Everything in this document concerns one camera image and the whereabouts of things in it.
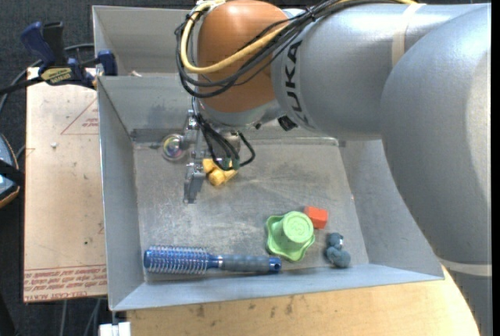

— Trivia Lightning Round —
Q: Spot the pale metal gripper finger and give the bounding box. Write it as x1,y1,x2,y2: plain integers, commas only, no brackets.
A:
183,168,195,205
193,169,205,205

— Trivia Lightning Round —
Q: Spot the yellow toy piece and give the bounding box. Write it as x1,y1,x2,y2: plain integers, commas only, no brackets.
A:
202,158,238,188

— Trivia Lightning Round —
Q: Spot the clear shiny ball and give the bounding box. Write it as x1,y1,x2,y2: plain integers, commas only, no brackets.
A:
161,133,189,163

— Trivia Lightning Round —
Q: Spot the grey metal bin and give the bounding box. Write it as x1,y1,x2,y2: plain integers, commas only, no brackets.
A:
91,5,446,312

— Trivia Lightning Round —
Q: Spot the blue hairbrush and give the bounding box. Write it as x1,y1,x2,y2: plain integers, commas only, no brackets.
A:
142,245,283,276

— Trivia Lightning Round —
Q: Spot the green flower-shaped cup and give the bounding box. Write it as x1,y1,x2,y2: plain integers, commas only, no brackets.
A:
265,210,317,263

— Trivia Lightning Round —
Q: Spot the orange-red cube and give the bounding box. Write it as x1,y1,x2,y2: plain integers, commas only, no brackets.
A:
303,205,330,231

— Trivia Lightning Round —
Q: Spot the brown cardboard board, red print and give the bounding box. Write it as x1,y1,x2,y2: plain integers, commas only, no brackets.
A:
23,66,109,304

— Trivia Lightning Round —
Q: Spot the grey-blue toy animal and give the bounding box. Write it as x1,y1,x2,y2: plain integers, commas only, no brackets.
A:
323,232,352,270

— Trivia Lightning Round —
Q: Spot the black cylinder on white bracket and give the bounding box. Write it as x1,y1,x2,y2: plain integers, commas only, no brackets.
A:
277,114,298,132

